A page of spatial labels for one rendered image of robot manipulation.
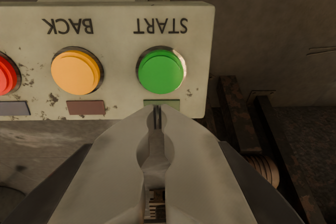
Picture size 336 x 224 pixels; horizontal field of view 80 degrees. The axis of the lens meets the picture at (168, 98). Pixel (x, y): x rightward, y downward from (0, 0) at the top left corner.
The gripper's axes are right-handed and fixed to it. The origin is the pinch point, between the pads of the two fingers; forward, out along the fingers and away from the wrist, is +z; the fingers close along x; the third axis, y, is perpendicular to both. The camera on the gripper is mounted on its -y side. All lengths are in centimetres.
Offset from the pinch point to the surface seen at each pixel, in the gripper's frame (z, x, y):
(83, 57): 5.8, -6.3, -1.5
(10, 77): 5.9, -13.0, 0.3
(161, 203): 128, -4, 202
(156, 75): 5.5, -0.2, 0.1
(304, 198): 36, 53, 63
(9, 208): 122, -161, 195
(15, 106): 6.5, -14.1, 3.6
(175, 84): 5.5, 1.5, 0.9
